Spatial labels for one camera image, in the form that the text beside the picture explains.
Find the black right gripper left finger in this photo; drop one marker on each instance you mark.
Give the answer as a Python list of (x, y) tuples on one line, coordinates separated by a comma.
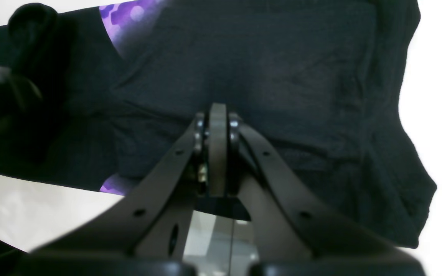
[(144, 234)]

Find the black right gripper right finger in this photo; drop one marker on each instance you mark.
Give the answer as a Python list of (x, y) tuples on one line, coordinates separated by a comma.
[(296, 233)]

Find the black T-shirt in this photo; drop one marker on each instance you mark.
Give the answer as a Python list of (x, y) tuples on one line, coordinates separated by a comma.
[(320, 79)]

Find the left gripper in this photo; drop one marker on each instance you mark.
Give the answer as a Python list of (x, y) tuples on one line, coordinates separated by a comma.
[(14, 84)]

